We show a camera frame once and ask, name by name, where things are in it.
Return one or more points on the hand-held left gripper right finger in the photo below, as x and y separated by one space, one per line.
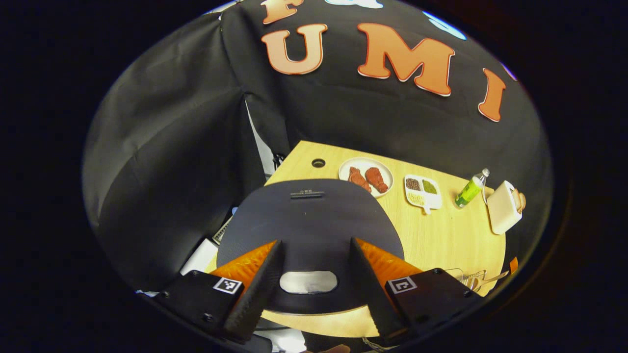
373 289

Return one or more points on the black silver rice cooker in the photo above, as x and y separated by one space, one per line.
314 220

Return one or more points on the white toaster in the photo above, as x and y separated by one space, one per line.
501 211

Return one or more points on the clear plastic tray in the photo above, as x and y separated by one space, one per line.
452 272

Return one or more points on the red meat piece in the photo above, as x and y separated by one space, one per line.
377 179
358 179

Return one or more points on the white divided dish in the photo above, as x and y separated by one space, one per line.
423 201

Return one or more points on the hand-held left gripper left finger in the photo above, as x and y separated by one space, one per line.
255 294

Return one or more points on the white flat board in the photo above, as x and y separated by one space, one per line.
198 257

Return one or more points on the green drink bottle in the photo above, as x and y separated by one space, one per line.
470 190

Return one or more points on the wooden spoon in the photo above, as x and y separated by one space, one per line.
493 279

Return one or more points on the bread slice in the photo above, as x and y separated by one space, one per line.
522 202
515 196

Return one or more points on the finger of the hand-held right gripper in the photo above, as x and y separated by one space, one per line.
513 264

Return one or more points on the black backdrop stand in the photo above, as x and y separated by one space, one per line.
279 161

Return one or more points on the white round plate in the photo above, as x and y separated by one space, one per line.
365 163

